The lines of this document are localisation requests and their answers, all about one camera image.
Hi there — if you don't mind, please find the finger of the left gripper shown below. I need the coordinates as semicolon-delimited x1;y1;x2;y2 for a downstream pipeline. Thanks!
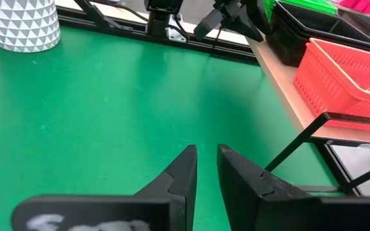
193;8;226;42
229;12;265;43

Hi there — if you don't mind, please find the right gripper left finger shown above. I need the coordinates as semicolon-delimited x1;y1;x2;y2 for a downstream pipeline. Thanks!
10;144;198;231

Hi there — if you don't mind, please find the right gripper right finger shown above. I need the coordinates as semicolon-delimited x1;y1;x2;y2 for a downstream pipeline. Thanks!
216;143;370;231

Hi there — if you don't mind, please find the black slotted plastic basket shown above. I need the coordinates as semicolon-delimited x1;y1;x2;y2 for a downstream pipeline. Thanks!
273;1;370;52
265;12;370;67

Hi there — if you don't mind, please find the green slotted plastic basket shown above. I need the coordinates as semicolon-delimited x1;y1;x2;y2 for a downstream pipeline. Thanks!
263;0;339;21

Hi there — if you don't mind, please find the orange slotted plastic basket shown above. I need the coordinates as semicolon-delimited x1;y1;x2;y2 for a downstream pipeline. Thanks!
293;37;370;134

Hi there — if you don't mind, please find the green table mat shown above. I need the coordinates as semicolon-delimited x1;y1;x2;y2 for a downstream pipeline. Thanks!
0;25;345;231

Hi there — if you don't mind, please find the red storage box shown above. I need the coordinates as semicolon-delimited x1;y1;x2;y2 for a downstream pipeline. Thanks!
339;0;370;13

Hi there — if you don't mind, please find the succulent in white patterned pot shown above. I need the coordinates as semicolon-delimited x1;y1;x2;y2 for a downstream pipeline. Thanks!
0;0;62;53

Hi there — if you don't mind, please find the silver metal mounting bracket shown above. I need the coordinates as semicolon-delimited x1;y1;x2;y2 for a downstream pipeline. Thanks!
167;27;188;44

